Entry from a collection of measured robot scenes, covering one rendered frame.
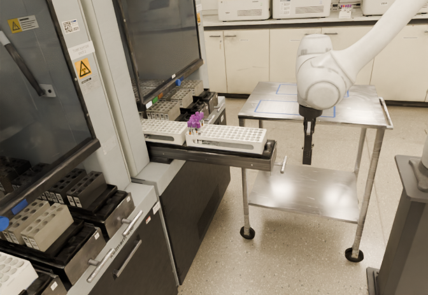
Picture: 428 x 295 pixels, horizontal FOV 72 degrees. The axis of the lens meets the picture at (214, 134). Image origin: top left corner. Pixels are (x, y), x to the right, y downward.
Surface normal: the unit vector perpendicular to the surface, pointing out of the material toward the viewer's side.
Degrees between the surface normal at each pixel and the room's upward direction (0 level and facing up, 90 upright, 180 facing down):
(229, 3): 90
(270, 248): 0
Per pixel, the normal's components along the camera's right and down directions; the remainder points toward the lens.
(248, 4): -0.36, 0.48
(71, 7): 0.94, 0.09
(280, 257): -0.09, -0.87
